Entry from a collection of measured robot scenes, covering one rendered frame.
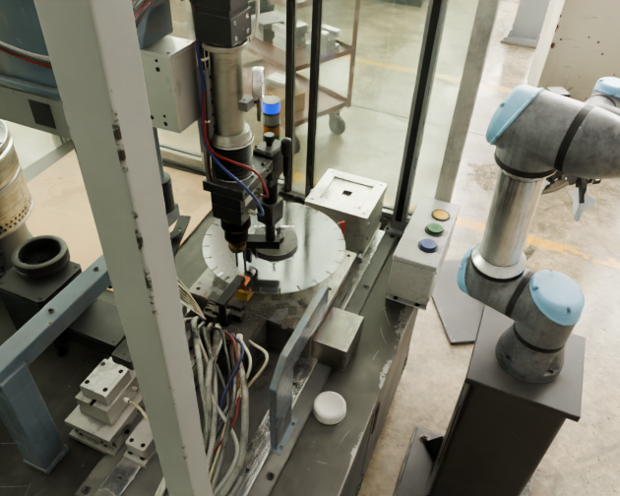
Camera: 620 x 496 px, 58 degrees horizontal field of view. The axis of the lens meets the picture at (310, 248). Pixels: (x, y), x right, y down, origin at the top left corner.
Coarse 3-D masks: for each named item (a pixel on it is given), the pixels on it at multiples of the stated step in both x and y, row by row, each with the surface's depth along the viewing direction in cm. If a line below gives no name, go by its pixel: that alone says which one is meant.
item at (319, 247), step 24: (288, 216) 137; (312, 216) 137; (216, 240) 129; (312, 240) 130; (336, 240) 130; (216, 264) 123; (240, 264) 123; (264, 264) 123; (288, 264) 124; (312, 264) 124; (336, 264) 124; (264, 288) 117; (288, 288) 118
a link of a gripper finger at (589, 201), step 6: (576, 192) 143; (588, 192) 144; (576, 198) 143; (588, 198) 144; (594, 198) 144; (576, 204) 144; (582, 204) 143; (588, 204) 144; (576, 210) 144; (582, 210) 143; (576, 216) 145
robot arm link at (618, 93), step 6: (606, 78) 130; (612, 78) 130; (600, 84) 128; (606, 84) 127; (612, 84) 128; (618, 84) 128; (594, 90) 130; (600, 90) 128; (606, 90) 127; (612, 90) 127; (618, 90) 126; (612, 96) 127; (618, 96) 127; (618, 102) 128
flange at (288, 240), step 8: (256, 232) 130; (264, 232) 130; (280, 232) 128; (288, 232) 130; (280, 240) 126; (288, 240) 128; (296, 240) 128; (280, 248) 126; (288, 248) 126; (296, 248) 128; (264, 256) 125; (272, 256) 124; (280, 256) 125
